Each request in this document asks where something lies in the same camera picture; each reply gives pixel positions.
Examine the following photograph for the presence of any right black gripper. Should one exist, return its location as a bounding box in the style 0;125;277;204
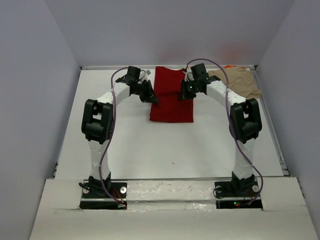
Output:
177;79;199;102

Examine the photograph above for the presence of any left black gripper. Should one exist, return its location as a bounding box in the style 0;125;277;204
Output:
134;79;160;103

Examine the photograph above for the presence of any red t shirt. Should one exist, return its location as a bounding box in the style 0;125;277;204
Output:
149;66;194;123

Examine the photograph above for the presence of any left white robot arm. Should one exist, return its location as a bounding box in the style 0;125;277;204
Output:
81;66;159;198

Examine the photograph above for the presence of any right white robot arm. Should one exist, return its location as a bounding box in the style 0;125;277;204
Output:
178;63;262;199

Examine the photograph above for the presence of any orange t shirt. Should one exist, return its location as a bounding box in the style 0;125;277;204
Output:
224;65;236;69

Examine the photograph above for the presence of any beige t shirt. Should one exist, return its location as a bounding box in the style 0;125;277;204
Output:
224;66;262;99

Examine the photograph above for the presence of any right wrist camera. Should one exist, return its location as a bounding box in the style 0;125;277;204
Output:
184;66;194;82

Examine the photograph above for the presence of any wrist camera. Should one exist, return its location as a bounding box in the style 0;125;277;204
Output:
184;66;194;82
139;69;151;82

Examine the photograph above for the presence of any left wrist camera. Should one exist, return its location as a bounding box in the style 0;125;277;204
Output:
139;69;151;82

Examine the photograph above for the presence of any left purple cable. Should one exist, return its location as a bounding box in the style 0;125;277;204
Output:
99;67;131;203

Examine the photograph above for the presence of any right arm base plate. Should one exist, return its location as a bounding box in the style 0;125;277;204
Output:
212;181;263;210

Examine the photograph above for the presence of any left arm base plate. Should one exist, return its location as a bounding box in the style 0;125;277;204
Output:
78;181;128;210

